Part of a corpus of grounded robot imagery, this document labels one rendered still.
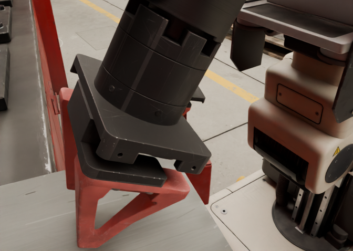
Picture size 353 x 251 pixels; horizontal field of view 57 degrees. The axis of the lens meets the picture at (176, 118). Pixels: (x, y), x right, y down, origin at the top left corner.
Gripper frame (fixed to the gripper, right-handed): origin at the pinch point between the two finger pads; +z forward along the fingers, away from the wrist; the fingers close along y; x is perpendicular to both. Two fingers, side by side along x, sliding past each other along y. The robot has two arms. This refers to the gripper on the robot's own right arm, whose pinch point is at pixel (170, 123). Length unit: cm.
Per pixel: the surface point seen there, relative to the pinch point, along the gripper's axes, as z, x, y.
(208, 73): 61, -175, -90
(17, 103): -1.4, -0.9, 32.8
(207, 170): 0.3, 15.8, -4.2
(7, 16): -1, -55, 43
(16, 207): -17, 40, 27
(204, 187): 5.0, 15.9, -4.8
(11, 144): -1.9, 13.1, 31.8
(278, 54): 42, -193, -161
